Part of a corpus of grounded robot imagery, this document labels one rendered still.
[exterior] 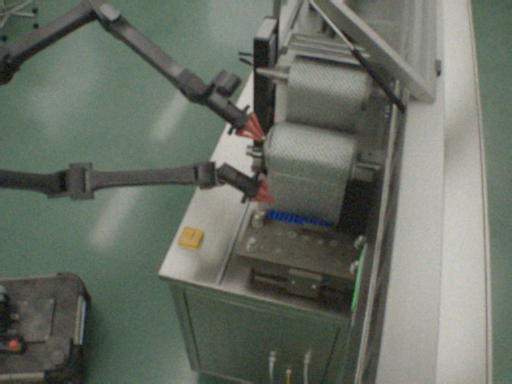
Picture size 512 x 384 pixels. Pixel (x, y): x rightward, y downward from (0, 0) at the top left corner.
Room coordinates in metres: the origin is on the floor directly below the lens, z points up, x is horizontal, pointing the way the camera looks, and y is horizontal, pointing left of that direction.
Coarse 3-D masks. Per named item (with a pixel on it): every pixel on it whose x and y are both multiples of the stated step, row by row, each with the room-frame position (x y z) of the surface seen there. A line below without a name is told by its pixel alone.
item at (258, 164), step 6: (252, 150) 1.17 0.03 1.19; (258, 150) 1.16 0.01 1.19; (252, 156) 1.15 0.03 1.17; (258, 156) 1.15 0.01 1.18; (252, 162) 1.16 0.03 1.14; (258, 162) 1.16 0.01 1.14; (252, 168) 1.15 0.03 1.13; (258, 168) 1.14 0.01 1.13; (264, 168) 1.14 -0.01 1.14; (264, 174) 1.14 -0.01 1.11; (258, 180) 1.15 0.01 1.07; (264, 180) 1.14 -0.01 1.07; (258, 204) 1.15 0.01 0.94; (264, 204) 1.14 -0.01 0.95; (252, 210) 1.15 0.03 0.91; (258, 210) 1.15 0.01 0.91; (264, 210) 1.14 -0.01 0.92
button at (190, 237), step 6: (186, 228) 1.05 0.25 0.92; (192, 228) 1.05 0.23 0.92; (186, 234) 1.02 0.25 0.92; (192, 234) 1.03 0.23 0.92; (198, 234) 1.03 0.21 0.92; (180, 240) 1.00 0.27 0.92; (186, 240) 1.00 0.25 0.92; (192, 240) 1.00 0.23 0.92; (198, 240) 1.00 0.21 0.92; (186, 246) 0.99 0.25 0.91; (192, 246) 0.98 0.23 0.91; (198, 246) 0.99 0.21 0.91
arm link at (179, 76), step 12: (108, 12) 1.40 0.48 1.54; (120, 24) 1.39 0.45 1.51; (120, 36) 1.36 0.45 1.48; (132, 36) 1.36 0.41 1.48; (144, 36) 1.36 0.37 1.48; (132, 48) 1.34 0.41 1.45; (144, 48) 1.32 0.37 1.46; (156, 48) 1.32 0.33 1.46; (156, 60) 1.28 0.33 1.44; (168, 60) 1.28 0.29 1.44; (168, 72) 1.25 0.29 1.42; (180, 72) 1.24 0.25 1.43; (192, 72) 1.24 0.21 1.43; (180, 84) 1.20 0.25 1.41; (192, 96) 1.19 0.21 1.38
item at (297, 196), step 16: (272, 176) 1.05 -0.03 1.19; (288, 176) 1.04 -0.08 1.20; (272, 192) 1.05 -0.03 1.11; (288, 192) 1.04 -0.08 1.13; (304, 192) 1.03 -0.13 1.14; (320, 192) 1.02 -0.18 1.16; (336, 192) 1.01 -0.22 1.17; (272, 208) 1.05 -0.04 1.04; (288, 208) 1.04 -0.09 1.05; (304, 208) 1.03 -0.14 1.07; (320, 208) 1.02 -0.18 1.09; (336, 208) 1.01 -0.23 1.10; (336, 224) 1.00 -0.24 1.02
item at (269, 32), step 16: (272, 16) 1.56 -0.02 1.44; (272, 32) 1.48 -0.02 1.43; (256, 48) 1.41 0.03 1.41; (272, 48) 1.50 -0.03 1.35; (256, 64) 1.41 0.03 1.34; (272, 64) 1.51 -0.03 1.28; (256, 80) 1.41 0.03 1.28; (272, 80) 1.51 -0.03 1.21; (256, 96) 1.41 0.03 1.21; (272, 96) 1.54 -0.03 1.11; (256, 112) 1.41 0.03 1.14; (272, 112) 1.54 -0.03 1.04; (256, 144) 1.41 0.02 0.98
